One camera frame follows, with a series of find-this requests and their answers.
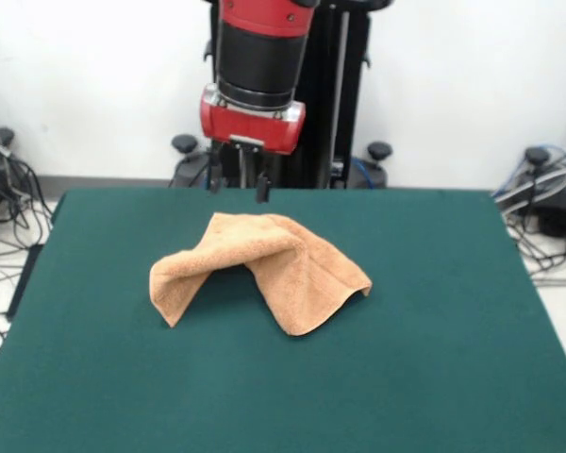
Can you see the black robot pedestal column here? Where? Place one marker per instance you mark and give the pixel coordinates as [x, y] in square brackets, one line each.
[330, 94]

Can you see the dark green tablecloth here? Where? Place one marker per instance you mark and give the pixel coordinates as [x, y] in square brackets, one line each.
[429, 330]

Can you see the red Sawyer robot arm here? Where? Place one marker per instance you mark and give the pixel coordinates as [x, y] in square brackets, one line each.
[259, 61]

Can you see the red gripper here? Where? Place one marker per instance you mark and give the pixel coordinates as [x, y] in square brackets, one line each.
[250, 127]

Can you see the tan terry towel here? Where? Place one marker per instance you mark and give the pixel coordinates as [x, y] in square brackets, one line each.
[302, 273]

